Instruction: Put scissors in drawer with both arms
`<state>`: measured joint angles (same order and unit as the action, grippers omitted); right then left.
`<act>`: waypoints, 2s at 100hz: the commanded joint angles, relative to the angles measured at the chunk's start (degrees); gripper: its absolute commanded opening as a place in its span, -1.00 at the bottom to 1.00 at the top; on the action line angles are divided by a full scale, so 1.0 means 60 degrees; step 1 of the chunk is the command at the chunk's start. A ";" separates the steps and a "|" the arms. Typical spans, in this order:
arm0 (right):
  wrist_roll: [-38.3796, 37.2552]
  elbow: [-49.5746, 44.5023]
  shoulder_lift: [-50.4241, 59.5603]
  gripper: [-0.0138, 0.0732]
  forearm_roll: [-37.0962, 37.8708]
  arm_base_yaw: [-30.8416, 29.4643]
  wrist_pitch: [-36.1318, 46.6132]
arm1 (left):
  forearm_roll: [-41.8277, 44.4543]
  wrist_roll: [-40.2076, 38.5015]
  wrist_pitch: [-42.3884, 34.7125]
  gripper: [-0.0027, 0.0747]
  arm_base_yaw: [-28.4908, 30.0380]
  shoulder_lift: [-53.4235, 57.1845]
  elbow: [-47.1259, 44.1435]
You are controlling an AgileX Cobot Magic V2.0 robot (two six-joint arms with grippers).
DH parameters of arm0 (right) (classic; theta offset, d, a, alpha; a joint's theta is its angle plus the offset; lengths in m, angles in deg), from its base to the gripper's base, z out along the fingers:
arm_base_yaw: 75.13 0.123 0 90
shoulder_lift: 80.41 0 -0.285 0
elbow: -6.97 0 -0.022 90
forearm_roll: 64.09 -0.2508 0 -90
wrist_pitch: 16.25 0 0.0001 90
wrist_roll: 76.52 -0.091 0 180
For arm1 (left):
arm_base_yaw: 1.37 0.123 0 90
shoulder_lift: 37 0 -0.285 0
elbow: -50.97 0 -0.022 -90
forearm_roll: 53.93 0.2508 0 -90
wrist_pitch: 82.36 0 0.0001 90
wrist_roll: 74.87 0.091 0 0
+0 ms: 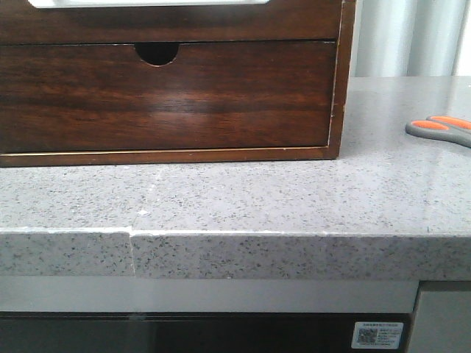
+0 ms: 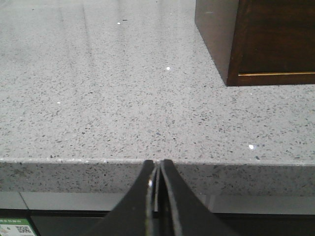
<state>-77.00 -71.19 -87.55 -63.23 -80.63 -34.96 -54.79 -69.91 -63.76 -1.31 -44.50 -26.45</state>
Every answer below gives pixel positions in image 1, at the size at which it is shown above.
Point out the dark wooden drawer front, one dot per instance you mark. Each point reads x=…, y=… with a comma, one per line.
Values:
x=212, y=95

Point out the grey curtain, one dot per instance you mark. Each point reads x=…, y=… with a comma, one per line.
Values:
x=411, y=38

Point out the black oven door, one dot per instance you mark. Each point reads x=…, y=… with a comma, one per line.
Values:
x=188, y=332

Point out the dark wooden drawer cabinet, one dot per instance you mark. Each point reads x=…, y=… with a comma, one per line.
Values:
x=156, y=33

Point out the white QR code sticker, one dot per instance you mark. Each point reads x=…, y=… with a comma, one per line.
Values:
x=377, y=335

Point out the grey orange handled scissors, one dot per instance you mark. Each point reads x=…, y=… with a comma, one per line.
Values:
x=441, y=127

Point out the white tray on cabinet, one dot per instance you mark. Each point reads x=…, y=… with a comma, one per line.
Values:
x=62, y=4

